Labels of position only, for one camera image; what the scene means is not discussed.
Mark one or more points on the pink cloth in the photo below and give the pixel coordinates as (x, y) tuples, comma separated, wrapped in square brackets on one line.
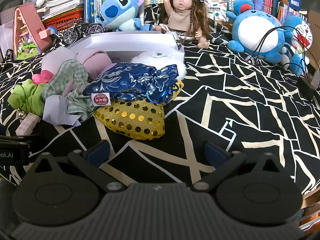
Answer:
[(94, 61)]

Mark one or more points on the red plastic basket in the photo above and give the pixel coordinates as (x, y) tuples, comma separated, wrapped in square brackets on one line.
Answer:
[(64, 21)]

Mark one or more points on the blue brocade pouch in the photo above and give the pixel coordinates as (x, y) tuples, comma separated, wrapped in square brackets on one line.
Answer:
[(129, 81)]

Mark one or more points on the black white patterned blanket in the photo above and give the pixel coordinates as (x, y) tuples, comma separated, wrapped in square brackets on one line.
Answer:
[(226, 101)]

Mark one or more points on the brown haired baby doll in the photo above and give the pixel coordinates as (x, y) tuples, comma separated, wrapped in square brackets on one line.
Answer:
[(188, 19)]

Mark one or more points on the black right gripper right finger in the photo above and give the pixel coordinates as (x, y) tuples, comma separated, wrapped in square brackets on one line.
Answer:
[(225, 164)]

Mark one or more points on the pink triangular toy house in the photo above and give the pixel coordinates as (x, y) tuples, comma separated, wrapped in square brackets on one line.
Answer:
[(30, 37)]

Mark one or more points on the gold sequin heart pillow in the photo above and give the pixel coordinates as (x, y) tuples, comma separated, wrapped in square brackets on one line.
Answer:
[(140, 119)]

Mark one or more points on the green plaid cloth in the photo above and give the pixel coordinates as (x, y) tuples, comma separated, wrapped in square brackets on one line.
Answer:
[(70, 81)]

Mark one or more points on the green and pink scrunchie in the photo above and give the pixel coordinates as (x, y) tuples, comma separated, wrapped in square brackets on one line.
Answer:
[(27, 97)]

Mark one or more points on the miniature black bicycle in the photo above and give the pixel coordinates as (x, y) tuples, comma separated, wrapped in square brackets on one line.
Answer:
[(79, 30)]

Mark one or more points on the Doraemon plush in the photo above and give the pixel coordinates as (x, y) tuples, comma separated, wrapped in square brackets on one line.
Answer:
[(298, 39)]

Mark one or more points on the white fluffy plush toy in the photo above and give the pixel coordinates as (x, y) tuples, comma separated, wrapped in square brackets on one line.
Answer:
[(162, 59)]

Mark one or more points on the blue round plush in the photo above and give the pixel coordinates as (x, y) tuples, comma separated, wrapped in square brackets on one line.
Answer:
[(255, 32)]

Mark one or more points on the white cardboard box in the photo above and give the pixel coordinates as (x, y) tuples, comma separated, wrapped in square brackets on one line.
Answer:
[(123, 46)]

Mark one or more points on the stack of books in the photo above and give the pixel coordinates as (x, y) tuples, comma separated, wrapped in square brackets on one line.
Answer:
[(53, 8)]

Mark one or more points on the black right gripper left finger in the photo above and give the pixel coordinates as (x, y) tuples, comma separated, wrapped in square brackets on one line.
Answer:
[(88, 163)]

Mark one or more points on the blue Stitch plush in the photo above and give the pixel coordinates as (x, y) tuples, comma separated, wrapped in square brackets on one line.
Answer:
[(121, 15)]

